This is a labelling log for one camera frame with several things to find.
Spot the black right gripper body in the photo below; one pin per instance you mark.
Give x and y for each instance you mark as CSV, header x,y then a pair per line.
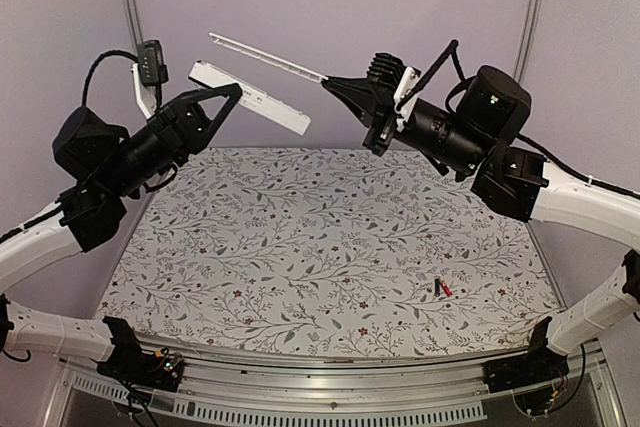
x,y
385,121

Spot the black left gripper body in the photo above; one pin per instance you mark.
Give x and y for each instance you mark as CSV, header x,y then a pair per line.
x,y
170,130

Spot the white air conditioner remote control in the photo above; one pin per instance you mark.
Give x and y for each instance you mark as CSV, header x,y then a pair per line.
x,y
253,99

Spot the white remote battery cover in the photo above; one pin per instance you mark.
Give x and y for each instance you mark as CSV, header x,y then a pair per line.
x,y
267,58

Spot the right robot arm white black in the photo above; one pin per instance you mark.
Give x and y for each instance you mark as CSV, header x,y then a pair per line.
x,y
471,126

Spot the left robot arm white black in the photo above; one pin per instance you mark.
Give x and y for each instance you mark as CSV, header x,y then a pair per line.
x,y
108,165

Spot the floral patterned table mat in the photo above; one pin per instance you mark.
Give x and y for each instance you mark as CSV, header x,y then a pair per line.
x,y
328,253

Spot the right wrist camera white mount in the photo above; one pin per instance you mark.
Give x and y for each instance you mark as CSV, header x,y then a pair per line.
x,y
402,113

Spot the right aluminium corner post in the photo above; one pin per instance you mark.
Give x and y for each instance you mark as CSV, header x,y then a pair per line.
x,y
526,42

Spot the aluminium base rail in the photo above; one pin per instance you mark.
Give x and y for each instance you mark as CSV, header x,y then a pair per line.
x,y
226,387

